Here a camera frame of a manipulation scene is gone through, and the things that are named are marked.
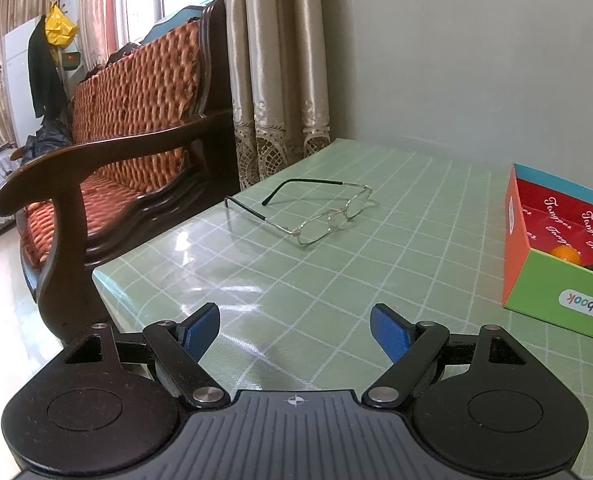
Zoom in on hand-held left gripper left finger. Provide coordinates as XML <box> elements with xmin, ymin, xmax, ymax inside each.
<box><xmin>64</xmin><ymin>303</ymin><xmax>230</xmax><ymax>408</ymax></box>

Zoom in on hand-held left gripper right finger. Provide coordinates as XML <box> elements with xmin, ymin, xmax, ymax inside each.
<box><xmin>362</xmin><ymin>303</ymin><xmax>527</xmax><ymax>406</ymax></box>

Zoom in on colourful cardboard box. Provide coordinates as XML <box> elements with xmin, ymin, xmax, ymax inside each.
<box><xmin>502</xmin><ymin>162</ymin><xmax>593</xmax><ymax>346</ymax></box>

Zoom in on orange tangerine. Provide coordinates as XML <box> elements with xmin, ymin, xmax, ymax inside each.
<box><xmin>549</xmin><ymin>245</ymin><xmax>582</xmax><ymax>264</ymax></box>

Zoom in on green checked tablecloth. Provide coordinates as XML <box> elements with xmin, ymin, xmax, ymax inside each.
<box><xmin>92</xmin><ymin>138</ymin><xmax>593</xmax><ymax>480</ymax></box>

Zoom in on wooden sofa orange cushion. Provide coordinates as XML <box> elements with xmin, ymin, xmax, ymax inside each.
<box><xmin>0</xmin><ymin>0</ymin><xmax>240</xmax><ymax>346</ymax></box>

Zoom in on dark bag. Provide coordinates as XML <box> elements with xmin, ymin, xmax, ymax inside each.
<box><xmin>24</xmin><ymin>117</ymin><xmax>75</xmax><ymax>161</ymax></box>

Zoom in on beige satin lace curtain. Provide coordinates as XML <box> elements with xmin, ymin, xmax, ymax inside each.
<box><xmin>219</xmin><ymin>0</ymin><xmax>333</xmax><ymax>192</ymax></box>

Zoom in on black jacket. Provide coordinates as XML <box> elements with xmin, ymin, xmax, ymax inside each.
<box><xmin>26</xmin><ymin>15</ymin><xmax>68</xmax><ymax>119</ymax></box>

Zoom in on white refrigerator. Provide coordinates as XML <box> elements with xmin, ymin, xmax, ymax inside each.
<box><xmin>4</xmin><ymin>17</ymin><xmax>46</xmax><ymax>147</ymax></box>

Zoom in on yellow plastic bag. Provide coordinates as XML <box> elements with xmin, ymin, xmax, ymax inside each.
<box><xmin>45</xmin><ymin>2</ymin><xmax>79</xmax><ymax>49</ymax></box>

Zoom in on metal frame eyeglasses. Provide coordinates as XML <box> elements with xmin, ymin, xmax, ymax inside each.
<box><xmin>225</xmin><ymin>179</ymin><xmax>374</xmax><ymax>250</ymax></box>

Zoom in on blue wooden frame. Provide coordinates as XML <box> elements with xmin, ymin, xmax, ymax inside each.
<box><xmin>140</xmin><ymin>4</ymin><xmax>225</xmax><ymax>46</ymax></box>

